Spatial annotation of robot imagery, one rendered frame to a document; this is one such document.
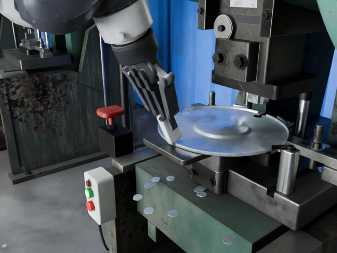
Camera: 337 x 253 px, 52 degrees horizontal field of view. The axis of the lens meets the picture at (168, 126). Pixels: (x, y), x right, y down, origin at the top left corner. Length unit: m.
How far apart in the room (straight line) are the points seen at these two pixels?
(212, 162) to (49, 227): 1.21
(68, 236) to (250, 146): 1.22
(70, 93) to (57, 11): 1.78
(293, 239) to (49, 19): 0.55
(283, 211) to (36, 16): 0.54
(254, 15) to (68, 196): 1.56
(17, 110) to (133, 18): 1.70
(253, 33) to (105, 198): 0.54
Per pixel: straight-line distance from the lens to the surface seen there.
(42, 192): 2.13
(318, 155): 0.79
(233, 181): 0.78
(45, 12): 0.48
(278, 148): 0.70
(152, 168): 0.90
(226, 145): 0.71
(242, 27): 0.77
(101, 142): 1.02
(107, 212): 0.95
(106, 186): 0.91
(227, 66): 0.77
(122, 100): 1.64
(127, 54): 0.57
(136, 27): 0.55
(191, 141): 0.72
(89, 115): 2.34
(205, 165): 0.79
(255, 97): 0.85
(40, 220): 1.91
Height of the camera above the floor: 1.07
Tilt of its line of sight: 22 degrees down
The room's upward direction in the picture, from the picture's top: straight up
